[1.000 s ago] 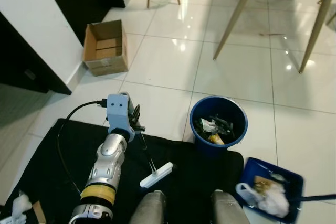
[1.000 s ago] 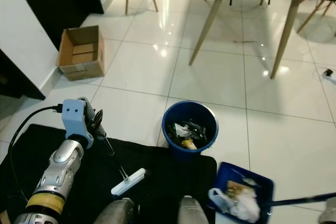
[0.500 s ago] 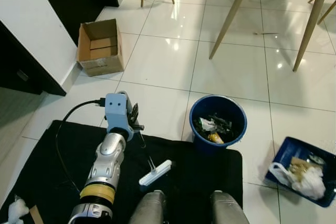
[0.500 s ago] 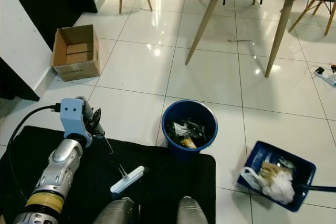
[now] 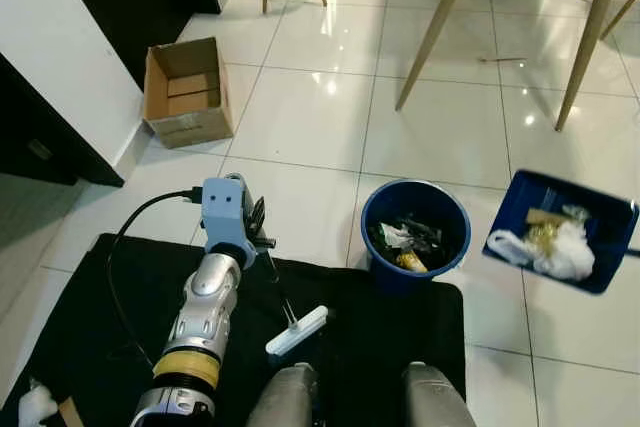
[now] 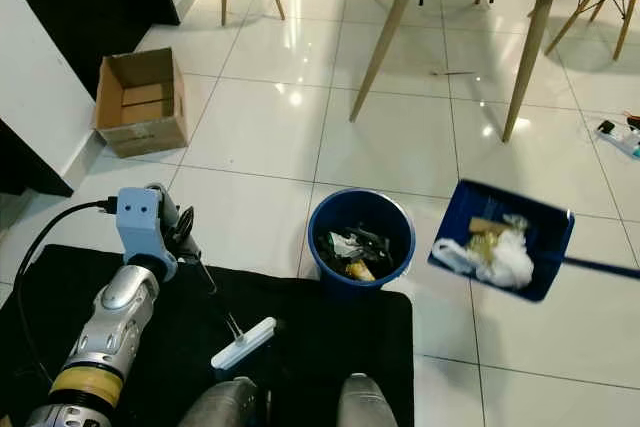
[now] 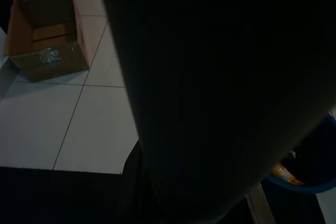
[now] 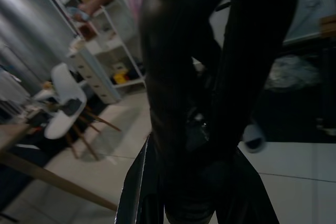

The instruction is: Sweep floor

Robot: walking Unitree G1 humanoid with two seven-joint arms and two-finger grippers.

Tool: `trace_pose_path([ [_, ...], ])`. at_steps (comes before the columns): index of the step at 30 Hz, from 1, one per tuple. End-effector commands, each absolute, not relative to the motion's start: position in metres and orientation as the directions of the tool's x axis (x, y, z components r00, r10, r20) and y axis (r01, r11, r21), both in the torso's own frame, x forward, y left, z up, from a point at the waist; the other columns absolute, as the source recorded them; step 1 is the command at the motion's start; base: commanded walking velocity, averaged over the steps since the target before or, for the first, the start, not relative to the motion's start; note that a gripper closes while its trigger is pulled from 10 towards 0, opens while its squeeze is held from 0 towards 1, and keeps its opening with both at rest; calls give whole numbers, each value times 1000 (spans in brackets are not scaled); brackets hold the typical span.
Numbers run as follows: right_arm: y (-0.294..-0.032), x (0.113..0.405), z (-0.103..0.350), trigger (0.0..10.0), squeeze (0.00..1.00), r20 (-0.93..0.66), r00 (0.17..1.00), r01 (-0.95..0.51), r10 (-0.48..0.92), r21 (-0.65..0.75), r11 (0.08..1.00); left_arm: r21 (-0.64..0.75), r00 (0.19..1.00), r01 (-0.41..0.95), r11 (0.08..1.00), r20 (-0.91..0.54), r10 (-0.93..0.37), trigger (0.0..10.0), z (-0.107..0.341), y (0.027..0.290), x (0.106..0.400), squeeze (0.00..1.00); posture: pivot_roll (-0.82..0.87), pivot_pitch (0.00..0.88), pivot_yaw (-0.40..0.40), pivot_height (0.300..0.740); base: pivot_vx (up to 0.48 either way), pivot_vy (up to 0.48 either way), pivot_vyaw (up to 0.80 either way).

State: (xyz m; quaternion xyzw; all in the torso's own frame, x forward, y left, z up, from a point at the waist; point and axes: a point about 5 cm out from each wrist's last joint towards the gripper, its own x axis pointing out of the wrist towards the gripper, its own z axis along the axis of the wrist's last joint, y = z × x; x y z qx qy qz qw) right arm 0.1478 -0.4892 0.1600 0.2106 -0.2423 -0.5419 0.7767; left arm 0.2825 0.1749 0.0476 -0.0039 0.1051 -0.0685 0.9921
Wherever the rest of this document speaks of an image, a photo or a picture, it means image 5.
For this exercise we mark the white tissue wad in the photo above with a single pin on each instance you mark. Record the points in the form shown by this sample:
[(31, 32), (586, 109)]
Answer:
[(35, 405)]

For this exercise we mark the open cardboard box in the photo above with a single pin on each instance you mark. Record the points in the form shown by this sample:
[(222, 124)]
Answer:
[(185, 127)]

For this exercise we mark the brown cardboard scrap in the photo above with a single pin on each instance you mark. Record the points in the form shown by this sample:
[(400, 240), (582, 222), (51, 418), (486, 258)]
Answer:
[(70, 414)]

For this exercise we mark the grey left robot leg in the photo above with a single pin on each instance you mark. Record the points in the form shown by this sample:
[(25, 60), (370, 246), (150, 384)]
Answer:
[(285, 397)]

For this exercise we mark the blue plastic dustpan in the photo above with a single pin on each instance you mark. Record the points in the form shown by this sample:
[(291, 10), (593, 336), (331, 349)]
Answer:
[(530, 197)]

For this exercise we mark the grey right robot leg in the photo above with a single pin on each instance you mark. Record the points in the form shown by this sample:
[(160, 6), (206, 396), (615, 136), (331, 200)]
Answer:
[(435, 397)]

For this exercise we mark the white seat wooden chair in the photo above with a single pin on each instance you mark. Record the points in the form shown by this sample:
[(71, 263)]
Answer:
[(620, 12)]

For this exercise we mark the black plastic trash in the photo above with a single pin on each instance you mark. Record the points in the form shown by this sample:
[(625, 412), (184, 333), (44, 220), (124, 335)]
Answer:
[(430, 232)]

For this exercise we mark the white hand brush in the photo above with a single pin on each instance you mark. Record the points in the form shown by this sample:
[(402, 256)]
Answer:
[(297, 335)]

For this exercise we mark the yellow snack wrapper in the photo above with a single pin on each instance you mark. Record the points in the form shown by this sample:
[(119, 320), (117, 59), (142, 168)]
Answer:
[(410, 262)]

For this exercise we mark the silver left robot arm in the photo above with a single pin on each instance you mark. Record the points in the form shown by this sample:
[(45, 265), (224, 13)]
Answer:
[(205, 317)]

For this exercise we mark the gold foil wrapper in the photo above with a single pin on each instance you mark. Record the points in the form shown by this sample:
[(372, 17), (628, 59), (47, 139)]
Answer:
[(543, 237)]

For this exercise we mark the low black cabinet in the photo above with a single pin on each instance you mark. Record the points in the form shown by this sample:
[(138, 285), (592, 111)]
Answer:
[(40, 137)]

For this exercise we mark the white crumpled paper wad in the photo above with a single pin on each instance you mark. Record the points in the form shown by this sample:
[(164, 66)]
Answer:
[(397, 235)]

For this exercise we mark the clear plastic wrapper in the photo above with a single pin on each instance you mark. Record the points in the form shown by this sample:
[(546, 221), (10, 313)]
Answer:
[(577, 212)]

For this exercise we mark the black floor mat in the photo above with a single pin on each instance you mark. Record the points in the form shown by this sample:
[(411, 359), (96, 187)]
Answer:
[(380, 347)]

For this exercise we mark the thin wooden stick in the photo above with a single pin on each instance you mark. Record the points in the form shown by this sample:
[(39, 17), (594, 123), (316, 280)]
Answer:
[(500, 59)]

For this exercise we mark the light blue left wrist camera mount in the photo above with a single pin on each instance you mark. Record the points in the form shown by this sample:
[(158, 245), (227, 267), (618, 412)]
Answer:
[(222, 209)]

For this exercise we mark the wooden dining table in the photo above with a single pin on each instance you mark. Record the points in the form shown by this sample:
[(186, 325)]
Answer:
[(590, 47)]

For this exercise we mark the white plastic bag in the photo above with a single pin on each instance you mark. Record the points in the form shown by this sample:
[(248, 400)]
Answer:
[(565, 252)]

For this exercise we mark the blue round waste bin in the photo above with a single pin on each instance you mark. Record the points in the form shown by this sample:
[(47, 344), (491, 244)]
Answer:
[(457, 242)]

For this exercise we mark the grey robot leg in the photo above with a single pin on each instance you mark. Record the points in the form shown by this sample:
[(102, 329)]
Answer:
[(285, 397), (435, 397)]

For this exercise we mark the small brown cardboard piece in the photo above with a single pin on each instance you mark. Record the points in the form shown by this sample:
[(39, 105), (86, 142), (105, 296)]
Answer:
[(545, 216)]

